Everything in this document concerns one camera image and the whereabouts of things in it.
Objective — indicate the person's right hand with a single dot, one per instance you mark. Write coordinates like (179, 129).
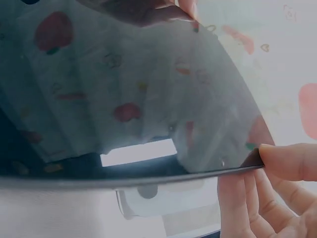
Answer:
(294, 198)

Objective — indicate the person's left hand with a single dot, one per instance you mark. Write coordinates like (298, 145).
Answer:
(188, 7)

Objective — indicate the person's left fingers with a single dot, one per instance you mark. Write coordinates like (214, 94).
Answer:
(188, 7)

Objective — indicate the black glossy tablet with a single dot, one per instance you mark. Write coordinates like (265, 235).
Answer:
(123, 86)

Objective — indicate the white box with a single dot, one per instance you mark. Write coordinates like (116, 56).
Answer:
(173, 200)

